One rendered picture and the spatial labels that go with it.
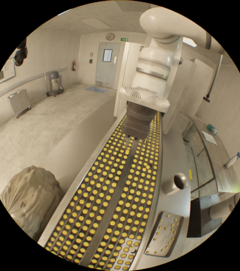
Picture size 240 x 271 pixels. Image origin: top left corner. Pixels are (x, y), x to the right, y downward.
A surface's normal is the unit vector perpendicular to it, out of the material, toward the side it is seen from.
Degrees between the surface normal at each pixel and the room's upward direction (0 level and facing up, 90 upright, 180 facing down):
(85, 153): 0
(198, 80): 90
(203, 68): 90
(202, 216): 0
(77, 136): 0
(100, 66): 90
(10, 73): 90
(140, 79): 81
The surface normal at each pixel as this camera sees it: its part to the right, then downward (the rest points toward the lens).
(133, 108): -0.71, 0.39
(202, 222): 0.15, -0.73
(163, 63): 0.12, 0.69
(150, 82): -0.25, 0.51
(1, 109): 0.93, 0.33
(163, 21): -0.37, 0.69
